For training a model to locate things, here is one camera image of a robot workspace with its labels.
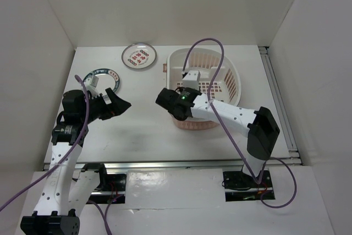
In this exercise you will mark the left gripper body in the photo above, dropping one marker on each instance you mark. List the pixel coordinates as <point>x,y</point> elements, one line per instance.
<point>96,108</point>

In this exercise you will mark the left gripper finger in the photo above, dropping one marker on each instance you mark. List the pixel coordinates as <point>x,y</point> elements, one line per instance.
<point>118,108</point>
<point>115,99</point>

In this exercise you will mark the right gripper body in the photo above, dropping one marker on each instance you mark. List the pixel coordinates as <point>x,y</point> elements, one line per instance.
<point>179,118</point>

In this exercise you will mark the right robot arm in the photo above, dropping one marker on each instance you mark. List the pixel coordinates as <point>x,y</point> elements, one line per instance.
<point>258,126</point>

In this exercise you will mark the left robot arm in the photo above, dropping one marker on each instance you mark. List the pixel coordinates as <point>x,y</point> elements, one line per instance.
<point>62,200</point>

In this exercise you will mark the green rim plate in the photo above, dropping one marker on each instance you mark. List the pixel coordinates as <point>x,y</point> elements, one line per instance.
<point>107,78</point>

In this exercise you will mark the red character plate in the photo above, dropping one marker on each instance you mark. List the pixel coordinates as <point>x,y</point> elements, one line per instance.
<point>139,56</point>

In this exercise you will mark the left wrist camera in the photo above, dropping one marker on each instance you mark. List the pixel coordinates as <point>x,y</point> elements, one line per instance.
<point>90,83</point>

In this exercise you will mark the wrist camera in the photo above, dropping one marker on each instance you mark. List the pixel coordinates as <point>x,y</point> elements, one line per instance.
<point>90,83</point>
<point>191,79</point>

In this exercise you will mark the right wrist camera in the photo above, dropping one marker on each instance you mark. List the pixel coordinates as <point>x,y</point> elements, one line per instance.
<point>191,79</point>

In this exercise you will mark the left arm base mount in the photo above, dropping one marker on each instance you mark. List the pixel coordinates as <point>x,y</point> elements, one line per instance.
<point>112,190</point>

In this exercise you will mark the aluminium side rail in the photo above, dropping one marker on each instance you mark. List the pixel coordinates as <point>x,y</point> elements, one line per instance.
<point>277,97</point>

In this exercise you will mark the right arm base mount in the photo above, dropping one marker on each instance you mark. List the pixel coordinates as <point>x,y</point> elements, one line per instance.
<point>241,187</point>

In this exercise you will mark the aluminium front rail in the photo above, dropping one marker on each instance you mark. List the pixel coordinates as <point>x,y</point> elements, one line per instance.
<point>164,165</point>

